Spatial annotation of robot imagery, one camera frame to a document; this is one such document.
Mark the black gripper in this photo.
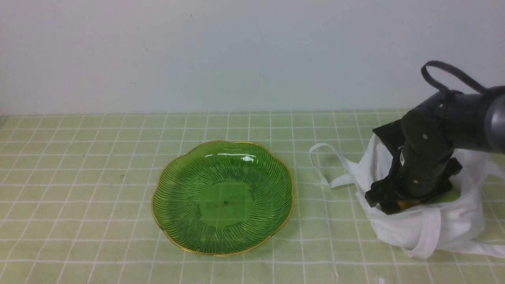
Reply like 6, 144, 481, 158
365, 111, 462, 215

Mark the white cloth tote bag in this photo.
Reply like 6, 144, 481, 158
315, 135, 505, 259

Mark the green apple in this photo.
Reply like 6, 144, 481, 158
433, 188, 461, 203

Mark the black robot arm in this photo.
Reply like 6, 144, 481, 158
365, 86, 504, 215

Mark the orange fruit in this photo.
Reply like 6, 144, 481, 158
397, 201, 419, 211

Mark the green glass plate gold rim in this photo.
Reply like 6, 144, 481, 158
151, 140, 295, 256

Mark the green checkered tablecloth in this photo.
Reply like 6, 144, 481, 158
0, 109, 504, 284

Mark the black cable loop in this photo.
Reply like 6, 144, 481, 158
421, 61, 490, 95

